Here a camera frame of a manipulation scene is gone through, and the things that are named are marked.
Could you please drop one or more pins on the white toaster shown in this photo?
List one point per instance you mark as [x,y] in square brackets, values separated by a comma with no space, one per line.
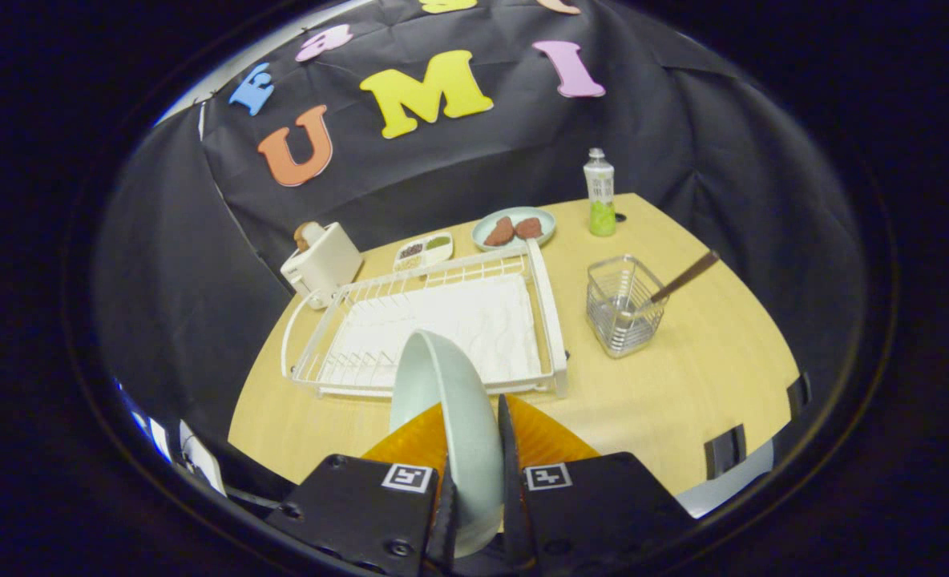
[326,268]

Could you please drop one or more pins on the black table edge bracket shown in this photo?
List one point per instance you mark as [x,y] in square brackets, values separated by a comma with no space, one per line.
[724,451]
[799,394]

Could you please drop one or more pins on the pale green plate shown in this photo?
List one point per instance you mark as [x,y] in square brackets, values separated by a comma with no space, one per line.
[450,401]

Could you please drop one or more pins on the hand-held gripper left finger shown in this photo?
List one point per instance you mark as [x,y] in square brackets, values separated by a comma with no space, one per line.
[362,513]

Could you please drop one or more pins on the brown food piece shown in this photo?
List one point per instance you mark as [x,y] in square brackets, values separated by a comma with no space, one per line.
[528,227]
[498,232]

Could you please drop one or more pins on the clear bottle with green drink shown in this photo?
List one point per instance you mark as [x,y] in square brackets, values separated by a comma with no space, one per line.
[600,200]

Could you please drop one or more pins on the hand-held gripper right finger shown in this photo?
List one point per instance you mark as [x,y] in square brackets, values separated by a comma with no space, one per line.
[603,505]

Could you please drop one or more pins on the white drip tray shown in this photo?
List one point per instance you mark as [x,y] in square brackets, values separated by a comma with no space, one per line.
[482,320]

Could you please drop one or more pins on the brown bread slice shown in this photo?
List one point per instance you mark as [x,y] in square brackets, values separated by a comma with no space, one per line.
[308,235]

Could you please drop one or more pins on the small plate with food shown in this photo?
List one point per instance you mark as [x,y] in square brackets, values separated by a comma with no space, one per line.
[514,212]

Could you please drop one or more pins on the white divided condiment dish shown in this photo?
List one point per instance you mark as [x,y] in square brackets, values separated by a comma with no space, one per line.
[424,251]

